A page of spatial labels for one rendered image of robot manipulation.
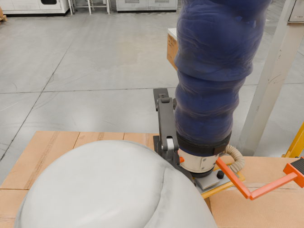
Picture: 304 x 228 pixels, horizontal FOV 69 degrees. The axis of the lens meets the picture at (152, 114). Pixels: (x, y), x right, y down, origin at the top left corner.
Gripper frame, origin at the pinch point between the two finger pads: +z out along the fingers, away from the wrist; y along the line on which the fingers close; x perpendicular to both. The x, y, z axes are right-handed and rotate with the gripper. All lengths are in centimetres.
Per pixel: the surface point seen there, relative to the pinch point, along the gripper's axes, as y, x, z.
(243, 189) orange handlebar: 36.0, 30.3, 3.0
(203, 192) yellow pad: 48, 20, 10
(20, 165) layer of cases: 104, -97, 77
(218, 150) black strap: 25.6, 22.2, 12.1
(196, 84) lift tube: 0.6, 12.1, 15.0
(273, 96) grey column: 71, 109, 109
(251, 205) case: 63, 44, 11
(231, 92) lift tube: 3.5, 23.0, 14.7
